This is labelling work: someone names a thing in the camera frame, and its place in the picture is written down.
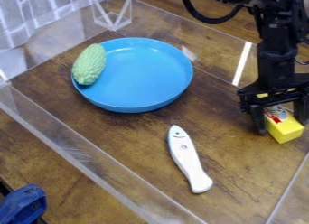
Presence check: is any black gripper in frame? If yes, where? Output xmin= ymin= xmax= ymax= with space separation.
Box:
xmin=237 ymin=73 xmax=309 ymax=135

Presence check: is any yellow butter brick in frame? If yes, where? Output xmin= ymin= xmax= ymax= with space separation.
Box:
xmin=265 ymin=105 xmax=304 ymax=144

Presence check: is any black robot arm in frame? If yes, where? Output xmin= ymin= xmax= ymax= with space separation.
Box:
xmin=219 ymin=0 xmax=309 ymax=134

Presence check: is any blue round tray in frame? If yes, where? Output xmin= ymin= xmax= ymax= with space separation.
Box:
xmin=74 ymin=38 xmax=193 ymax=113

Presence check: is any white wooden toy fish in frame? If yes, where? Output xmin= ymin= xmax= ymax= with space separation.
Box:
xmin=167 ymin=125 xmax=213 ymax=193

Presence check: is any green bumpy toy gourd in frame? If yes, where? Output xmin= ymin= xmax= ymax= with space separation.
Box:
xmin=72 ymin=43 xmax=106 ymax=85

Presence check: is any white grid curtain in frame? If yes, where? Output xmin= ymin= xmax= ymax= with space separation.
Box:
xmin=0 ymin=0 xmax=104 ymax=51

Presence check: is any blue clamp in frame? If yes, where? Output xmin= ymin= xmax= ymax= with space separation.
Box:
xmin=0 ymin=184 xmax=47 ymax=224

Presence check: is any black cable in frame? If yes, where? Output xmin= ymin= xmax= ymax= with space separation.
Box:
xmin=179 ymin=0 xmax=246 ymax=25

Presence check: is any clear acrylic enclosure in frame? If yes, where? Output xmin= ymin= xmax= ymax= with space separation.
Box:
xmin=0 ymin=0 xmax=309 ymax=224

